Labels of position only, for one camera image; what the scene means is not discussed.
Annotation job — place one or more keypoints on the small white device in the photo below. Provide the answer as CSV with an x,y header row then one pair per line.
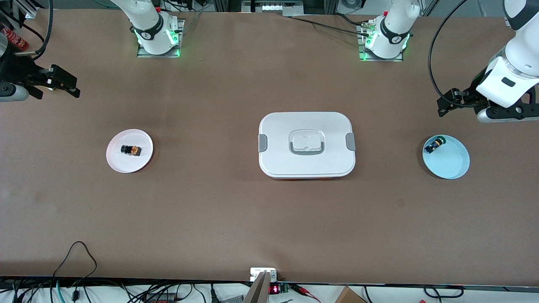
x,y
257,272

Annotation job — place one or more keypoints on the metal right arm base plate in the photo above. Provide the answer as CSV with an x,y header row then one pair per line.
x,y
145,54

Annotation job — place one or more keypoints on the light blue round plate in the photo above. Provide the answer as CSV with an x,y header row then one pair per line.
x,y
450,164

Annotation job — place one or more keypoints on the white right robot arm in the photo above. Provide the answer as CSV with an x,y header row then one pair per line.
x,y
153,33

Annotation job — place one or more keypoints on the orange and black switch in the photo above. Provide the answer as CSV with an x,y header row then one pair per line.
x,y
130,150

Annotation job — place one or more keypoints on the pink round plate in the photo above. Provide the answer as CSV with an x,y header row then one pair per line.
x,y
126,164

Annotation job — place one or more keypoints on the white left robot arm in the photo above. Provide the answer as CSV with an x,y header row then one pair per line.
x,y
393,38

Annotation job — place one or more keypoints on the aluminium frame with power strip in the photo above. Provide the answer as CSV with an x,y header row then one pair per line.
x,y
273,6

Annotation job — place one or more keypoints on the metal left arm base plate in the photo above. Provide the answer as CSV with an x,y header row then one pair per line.
x,y
366,58

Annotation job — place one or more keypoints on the black blue small part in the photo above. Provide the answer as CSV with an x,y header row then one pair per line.
x,y
434,145

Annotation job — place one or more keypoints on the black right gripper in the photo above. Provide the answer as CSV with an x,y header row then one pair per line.
x,y
17,70

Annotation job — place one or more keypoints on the white lunch box grey clasps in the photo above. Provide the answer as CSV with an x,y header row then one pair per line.
x,y
306,166

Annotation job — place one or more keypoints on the red digit display board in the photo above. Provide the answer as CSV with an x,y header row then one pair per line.
x,y
274,289

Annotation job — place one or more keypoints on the brown cardboard piece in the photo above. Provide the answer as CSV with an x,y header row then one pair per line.
x,y
349,296

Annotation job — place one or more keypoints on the grey metal bar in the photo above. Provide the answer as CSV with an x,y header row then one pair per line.
x,y
257,292

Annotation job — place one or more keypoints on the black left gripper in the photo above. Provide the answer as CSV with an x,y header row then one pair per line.
x,y
472,98

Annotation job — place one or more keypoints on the red clip lead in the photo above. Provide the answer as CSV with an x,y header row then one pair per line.
x,y
305,291

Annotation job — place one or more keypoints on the red can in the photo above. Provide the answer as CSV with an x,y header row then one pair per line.
x,y
19,43

